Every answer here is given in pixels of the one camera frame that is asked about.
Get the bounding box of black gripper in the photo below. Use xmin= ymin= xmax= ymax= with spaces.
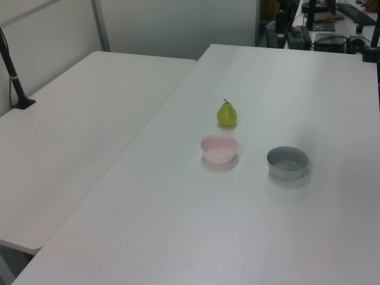
xmin=275 ymin=9 xmax=287 ymax=48

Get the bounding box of green pear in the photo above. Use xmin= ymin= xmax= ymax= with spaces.
xmin=217 ymin=98 xmax=238 ymax=128

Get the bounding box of grey plastic bowl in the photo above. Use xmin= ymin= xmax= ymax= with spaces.
xmin=266 ymin=145 xmax=310 ymax=181

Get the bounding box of pink plastic bowl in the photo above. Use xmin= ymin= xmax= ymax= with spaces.
xmin=200 ymin=134 xmax=239 ymax=164

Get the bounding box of grey bucket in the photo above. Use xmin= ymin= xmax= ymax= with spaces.
xmin=265 ymin=21 xmax=280 ymax=48

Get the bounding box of black and green device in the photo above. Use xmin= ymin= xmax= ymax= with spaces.
xmin=286 ymin=26 xmax=313 ymax=50

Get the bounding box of brown wooden cabinet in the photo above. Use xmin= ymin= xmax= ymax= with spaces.
xmin=260 ymin=0 xmax=278 ymax=21

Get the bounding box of black monitor stand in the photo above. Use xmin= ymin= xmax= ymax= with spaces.
xmin=306 ymin=0 xmax=337 ymax=33

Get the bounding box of black electronics box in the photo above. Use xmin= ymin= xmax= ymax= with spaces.
xmin=311 ymin=35 xmax=349 ymax=53

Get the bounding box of black keyboard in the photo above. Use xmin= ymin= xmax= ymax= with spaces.
xmin=337 ymin=2 xmax=378 ymax=26

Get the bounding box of black clamp pole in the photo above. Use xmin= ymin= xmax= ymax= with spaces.
xmin=361 ymin=17 xmax=380 ymax=64

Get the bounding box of grey metal partition post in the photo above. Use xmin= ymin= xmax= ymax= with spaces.
xmin=91 ymin=0 xmax=111 ymax=52

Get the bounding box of black camera stand pole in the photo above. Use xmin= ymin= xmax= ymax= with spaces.
xmin=0 ymin=26 xmax=37 ymax=110

